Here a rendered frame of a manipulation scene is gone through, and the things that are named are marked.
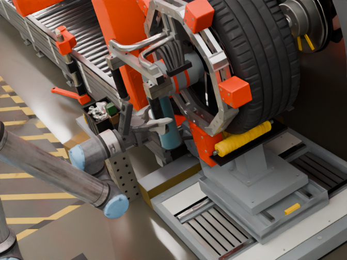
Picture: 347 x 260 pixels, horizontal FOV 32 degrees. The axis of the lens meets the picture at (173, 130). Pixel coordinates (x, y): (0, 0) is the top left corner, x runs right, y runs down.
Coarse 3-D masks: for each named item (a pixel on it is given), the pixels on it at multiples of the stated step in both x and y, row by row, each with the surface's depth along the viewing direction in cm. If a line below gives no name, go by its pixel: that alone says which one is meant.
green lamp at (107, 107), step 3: (111, 102) 269; (105, 105) 268; (108, 105) 267; (111, 105) 267; (114, 105) 267; (105, 108) 268; (108, 108) 266; (111, 108) 266; (114, 108) 267; (108, 111) 266; (111, 111) 267; (114, 111) 268; (108, 114) 268; (111, 114) 267
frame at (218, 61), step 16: (160, 0) 227; (176, 0) 223; (160, 16) 242; (176, 16) 216; (160, 32) 252; (192, 32) 211; (208, 32) 212; (208, 64) 211; (224, 64) 211; (224, 80) 217; (176, 96) 257; (192, 112) 253; (208, 112) 250; (224, 112) 219; (208, 128) 240; (224, 128) 240
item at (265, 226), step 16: (208, 192) 286; (224, 192) 280; (304, 192) 262; (320, 192) 264; (224, 208) 276; (240, 208) 268; (272, 208) 263; (288, 208) 256; (304, 208) 258; (320, 208) 263; (240, 224) 267; (256, 224) 258; (272, 224) 253; (288, 224) 257
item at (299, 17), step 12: (288, 0) 248; (300, 0) 241; (312, 0) 234; (288, 12) 244; (300, 12) 242; (312, 12) 238; (324, 12) 235; (300, 24) 242; (312, 24) 241; (324, 24) 238; (300, 36) 253; (312, 36) 245; (324, 36) 241
